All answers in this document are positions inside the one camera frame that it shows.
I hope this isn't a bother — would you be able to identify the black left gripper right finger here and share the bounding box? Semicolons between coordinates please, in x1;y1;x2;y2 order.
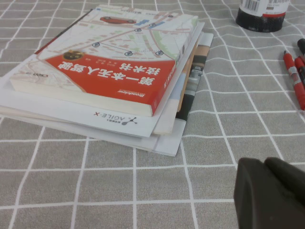
264;156;305;208

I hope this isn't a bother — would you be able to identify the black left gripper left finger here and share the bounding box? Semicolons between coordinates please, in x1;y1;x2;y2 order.
233;156;305;229

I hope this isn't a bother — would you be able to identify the red click pen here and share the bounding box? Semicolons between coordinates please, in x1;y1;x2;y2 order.
283;50;305;111

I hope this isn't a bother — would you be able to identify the red and black pen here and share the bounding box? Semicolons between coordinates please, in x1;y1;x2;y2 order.
294;56;305;88

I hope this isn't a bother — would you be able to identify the black mesh pen holder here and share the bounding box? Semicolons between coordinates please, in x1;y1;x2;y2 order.
235;0;290;33

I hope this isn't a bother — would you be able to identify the white paper folder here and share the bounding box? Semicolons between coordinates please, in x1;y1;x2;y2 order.
0;32;214;157

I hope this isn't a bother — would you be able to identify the thin beige edged book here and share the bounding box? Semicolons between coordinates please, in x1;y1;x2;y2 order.
152;39;200;135

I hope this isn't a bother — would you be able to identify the white marker with black caps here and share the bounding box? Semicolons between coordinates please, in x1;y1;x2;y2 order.
297;38;305;56

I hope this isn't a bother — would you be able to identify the photo cover magazine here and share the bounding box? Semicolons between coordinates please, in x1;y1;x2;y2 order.
175;44;211;120

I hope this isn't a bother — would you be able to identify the grey white checked tablecloth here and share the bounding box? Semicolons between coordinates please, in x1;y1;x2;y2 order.
0;0;305;229

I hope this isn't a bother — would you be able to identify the stack of red-white magazines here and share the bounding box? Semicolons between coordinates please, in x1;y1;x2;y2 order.
0;22;205;138

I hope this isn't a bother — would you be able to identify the red white map cover book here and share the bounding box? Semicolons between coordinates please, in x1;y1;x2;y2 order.
9;7;199;117

